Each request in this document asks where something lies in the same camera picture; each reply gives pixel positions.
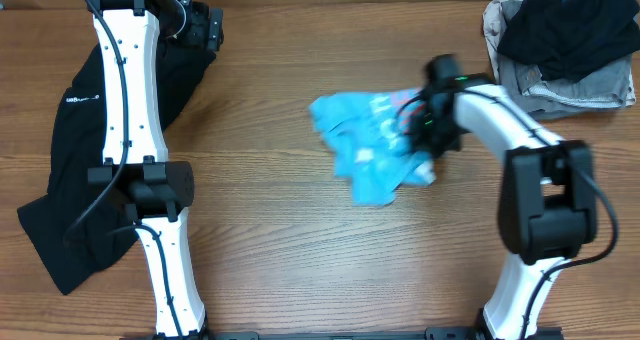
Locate light blue t-shirt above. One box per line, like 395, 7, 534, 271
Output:
309, 88, 436, 206

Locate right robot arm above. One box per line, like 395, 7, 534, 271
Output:
408, 54, 597, 339

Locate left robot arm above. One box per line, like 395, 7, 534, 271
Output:
84, 0, 224, 339

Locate black garment on pile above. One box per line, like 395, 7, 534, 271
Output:
496, 0, 640, 84

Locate grey folded garment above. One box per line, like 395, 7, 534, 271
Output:
497, 0, 634, 123

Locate beige patterned garment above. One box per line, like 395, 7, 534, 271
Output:
482, 0, 637, 109

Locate black t-shirt on left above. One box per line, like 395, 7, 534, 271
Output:
16, 29, 218, 296

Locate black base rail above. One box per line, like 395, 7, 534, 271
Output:
199, 326, 566, 340

